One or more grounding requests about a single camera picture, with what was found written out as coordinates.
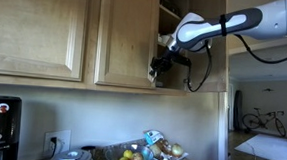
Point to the silver pot lid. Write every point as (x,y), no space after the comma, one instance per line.
(72,157)

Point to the yellow onion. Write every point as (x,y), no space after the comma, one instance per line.
(177,150)

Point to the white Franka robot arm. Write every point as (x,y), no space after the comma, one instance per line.
(270,21)

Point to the wide wooden cabinet door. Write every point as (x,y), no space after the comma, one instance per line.
(30,26)

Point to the wooden cabinet shelf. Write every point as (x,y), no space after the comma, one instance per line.
(169,12)

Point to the black bicycle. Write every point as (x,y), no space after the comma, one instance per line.
(264,121)

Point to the small dark wall ornament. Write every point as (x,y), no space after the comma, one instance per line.
(268,89)

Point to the black power plug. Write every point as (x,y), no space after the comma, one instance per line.
(53,141)

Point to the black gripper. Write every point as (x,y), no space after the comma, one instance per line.
(161,61)

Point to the white wall outlet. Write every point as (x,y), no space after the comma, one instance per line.
(63,142)

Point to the brown netted produce bag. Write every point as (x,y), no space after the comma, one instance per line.
(164,146)

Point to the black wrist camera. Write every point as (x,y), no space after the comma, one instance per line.
(183,60)

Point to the white door frame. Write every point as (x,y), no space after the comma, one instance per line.
(223,145)

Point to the white rectangular tray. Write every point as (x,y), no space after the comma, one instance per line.
(175,159)

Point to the tall dark bag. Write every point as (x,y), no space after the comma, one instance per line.
(238,111)

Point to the white floor mat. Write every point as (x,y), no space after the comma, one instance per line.
(273,148)

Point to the blue white food package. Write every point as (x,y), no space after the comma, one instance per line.
(152,136)

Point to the glass fruit bowl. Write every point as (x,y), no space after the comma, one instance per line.
(147,155)

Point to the wooden cabinet frame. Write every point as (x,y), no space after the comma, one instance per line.
(92,36)

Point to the reddish apple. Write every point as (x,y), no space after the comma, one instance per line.
(137,158)

